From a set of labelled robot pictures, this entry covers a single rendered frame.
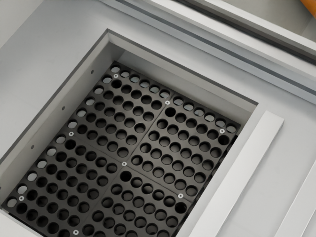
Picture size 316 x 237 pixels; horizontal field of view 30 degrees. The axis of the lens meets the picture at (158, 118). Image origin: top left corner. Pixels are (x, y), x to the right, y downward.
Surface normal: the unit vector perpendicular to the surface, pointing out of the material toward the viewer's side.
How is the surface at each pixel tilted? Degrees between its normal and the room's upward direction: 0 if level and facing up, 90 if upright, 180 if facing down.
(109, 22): 0
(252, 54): 90
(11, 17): 90
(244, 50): 90
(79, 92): 90
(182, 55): 0
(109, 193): 0
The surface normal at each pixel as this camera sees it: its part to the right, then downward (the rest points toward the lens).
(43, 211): -0.04, -0.48
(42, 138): 0.85, 0.45
